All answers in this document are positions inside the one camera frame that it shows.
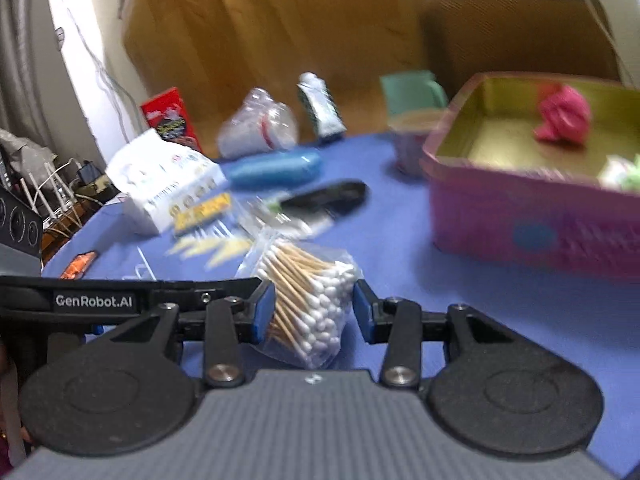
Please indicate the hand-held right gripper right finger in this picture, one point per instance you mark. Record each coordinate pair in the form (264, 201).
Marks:
(363, 318)

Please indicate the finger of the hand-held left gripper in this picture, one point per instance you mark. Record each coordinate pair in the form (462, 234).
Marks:
(200, 294)

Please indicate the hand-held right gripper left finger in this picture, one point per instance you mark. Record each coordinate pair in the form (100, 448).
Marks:
(263, 311)

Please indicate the bag of cotton swabs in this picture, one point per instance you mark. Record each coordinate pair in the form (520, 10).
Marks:
(312, 305)

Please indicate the white green soft item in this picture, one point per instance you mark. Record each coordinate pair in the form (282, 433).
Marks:
(620, 172)

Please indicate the orange small sachet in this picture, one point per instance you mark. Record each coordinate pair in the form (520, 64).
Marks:
(77, 265)

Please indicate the yellow sachet strip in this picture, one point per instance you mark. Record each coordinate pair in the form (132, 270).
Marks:
(202, 212)

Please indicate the clear wrapped packet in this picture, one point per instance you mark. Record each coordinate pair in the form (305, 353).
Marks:
(285, 220)

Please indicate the black device with dials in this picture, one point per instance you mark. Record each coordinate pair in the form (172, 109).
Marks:
(17, 225)

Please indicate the blue tablecloth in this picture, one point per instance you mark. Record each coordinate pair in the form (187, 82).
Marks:
(470, 300)

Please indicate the white antenna router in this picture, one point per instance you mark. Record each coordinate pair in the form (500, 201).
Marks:
(55, 190)

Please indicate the white printed packet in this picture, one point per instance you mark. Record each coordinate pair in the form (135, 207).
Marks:
(160, 180)

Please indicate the black flat pouch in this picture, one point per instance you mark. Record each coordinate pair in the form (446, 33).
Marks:
(327, 196)

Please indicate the blue oblong case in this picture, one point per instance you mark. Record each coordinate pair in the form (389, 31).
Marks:
(272, 169)

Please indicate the clear plastic bag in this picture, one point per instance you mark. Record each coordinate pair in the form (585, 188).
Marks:
(257, 127)

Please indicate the red printed box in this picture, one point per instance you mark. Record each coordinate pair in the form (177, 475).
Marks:
(170, 119)

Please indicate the pink tin box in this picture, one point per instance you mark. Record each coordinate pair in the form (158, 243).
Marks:
(530, 210)

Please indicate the white green tube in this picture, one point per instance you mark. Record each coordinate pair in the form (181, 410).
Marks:
(320, 107)

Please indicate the teal plastic cup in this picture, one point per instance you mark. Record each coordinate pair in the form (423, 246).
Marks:
(410, 94)

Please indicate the grey curtain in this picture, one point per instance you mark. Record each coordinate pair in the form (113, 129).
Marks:
(25, 60)

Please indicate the brown cardboard sheet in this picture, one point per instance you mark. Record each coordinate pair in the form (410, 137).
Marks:
(270, 35)

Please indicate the pink crumpled cloth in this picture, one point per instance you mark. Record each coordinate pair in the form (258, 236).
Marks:
(562, 116)

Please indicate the brown woven chair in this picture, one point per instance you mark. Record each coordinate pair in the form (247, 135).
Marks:
(520, 30)

